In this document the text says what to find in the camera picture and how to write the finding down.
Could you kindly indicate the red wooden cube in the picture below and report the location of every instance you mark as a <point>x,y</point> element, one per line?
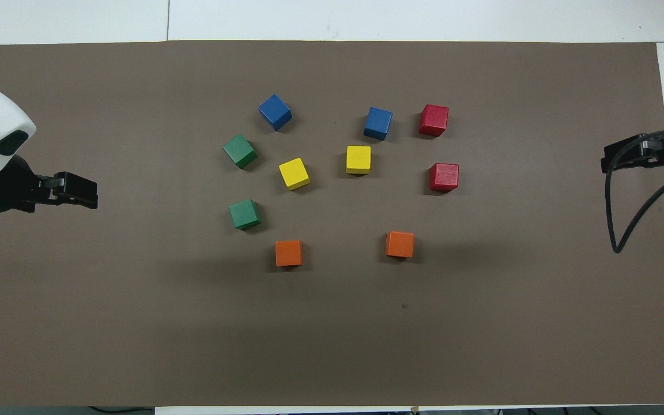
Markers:
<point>444,177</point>
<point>433,120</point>

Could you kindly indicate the orange wooden cube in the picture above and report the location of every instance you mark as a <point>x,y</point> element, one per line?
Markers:
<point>289,253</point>
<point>399,244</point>

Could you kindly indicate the yellow wooden cube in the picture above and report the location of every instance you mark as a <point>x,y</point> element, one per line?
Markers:
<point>294,173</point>
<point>358,159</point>

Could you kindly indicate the brown table mat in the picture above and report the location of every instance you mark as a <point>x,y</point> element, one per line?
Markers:
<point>332,323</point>

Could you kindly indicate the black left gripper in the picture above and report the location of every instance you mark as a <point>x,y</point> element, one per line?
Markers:
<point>12,190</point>

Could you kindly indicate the green wooden cube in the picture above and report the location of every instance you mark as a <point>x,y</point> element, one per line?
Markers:
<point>244,214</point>
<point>240,151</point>

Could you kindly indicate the blue wooden cube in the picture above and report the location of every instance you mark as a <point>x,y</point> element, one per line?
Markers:
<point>378,123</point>
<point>275,112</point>

